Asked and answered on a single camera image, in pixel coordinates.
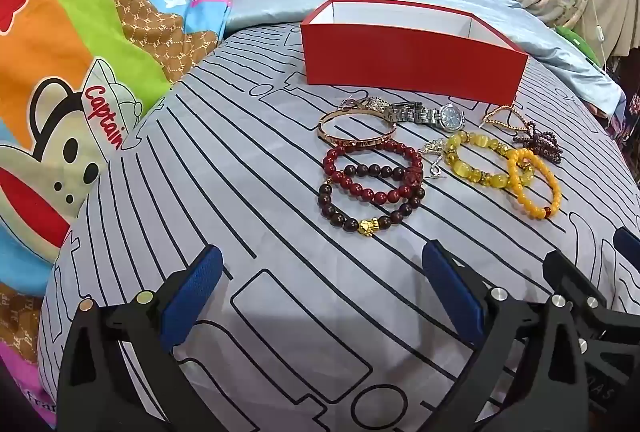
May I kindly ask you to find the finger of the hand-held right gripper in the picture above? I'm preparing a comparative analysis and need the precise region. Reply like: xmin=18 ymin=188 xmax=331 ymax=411
xmin=612 ymin=227 xmax=640 ymax=263
xmin=544 ymin=249 xmax=616 ymax=313

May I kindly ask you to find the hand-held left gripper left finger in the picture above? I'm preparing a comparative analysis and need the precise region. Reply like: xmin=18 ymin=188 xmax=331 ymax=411
xmin=56 ymin=245 xmax=224 ymax=432

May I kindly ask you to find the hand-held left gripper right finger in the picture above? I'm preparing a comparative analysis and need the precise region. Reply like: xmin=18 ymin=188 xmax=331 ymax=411
xmin=422 ymin=241 xmax=594 ymax=432

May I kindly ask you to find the orange bead bracelet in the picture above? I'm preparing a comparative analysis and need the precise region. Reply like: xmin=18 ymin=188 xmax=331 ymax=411
xmin=507 ymin=148 xmax=562 ymax=221

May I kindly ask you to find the dark brown bead bracelet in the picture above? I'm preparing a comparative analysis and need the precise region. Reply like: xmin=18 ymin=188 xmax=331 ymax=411
xmin=318 ymin=163 xmax=427 ymax=238

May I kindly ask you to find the yellow glass bead bracelet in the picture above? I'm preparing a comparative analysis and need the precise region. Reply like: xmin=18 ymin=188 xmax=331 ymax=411
xmin=444 ymin=131 xmax=533 ymax=190

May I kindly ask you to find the red bead bracelet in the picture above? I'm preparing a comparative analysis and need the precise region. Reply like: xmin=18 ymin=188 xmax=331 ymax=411
xmin=323 ymin=138 xmax=425 ymax=208

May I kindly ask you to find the dark garnet bead bracelet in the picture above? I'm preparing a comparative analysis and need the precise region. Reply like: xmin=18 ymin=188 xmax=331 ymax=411
xmin=511 ymin=122 xmax=560 ymax=161

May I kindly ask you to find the silver wristwatch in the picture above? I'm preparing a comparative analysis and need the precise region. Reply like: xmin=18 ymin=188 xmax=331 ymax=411
xmin=390 ymin=101 xmax=467 ymax=133

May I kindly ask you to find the rose gold bangle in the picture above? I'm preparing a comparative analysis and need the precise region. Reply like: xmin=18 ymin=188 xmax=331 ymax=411
xmin=318 ymin=109 xmax=397 ymax=148

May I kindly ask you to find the red cardboard box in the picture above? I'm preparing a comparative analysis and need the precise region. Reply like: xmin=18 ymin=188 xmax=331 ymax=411
xmin=300 ymin=0 xmax=530 ymax=106

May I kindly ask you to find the grey striped bed sheet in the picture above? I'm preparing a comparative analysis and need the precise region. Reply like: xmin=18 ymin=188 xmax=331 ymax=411
xmin=37 ymin=22 xmax=640 ymax=432

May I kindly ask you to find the green plush item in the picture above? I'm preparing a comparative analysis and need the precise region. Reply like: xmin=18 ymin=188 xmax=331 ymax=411
xmin=555 ymin=26 xmax=601 ymax=63

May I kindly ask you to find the cartoon monkey printed blanket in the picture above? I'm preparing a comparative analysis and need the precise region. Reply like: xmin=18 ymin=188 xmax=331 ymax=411
xmin=0 ymin=0 xmax=233 ymax=418

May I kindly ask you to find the silver chain bracelet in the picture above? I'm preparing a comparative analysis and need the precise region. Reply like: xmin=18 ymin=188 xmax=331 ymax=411
xmin=419 ymin=138 xmax=448 ymax=180

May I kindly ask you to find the thin gold chain bracelet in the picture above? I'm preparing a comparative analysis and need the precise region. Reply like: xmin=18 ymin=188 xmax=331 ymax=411
xmin=481 ymin=105 xmax=528 ymax=133

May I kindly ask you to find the white cable with switch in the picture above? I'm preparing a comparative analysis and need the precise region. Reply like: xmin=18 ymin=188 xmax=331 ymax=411
xmin=567 ymin=0 xmax=608 ymax=63

